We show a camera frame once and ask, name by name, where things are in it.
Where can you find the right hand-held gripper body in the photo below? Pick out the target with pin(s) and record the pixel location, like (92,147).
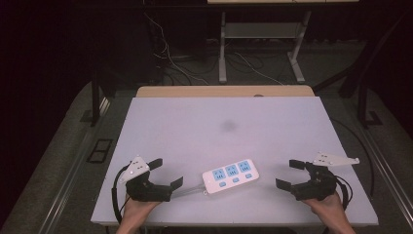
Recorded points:
(316,187)

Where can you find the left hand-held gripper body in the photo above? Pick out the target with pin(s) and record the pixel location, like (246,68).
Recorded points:
(146,190)

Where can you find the white power strip blue sockets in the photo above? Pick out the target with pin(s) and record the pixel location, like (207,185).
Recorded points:
(230,182)

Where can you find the person's left hand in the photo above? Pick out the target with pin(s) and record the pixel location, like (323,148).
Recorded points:
(136,211)

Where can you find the person's right hand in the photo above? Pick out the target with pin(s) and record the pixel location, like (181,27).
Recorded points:
(331,209)

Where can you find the black stand with foot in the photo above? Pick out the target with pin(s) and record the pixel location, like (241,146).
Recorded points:
(363,104)

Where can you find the black stand pole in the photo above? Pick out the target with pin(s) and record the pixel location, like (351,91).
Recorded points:
(95,97)

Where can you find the wooden table board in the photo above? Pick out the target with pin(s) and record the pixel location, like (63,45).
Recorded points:
(224,91)

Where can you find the grey metal stand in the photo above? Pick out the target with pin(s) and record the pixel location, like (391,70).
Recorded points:
(222,58)

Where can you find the black floor frame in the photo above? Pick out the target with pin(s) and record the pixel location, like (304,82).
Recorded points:
(100,151)

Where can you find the aluminium floor rail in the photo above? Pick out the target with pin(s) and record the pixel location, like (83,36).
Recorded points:
(386,172)
(74,162)

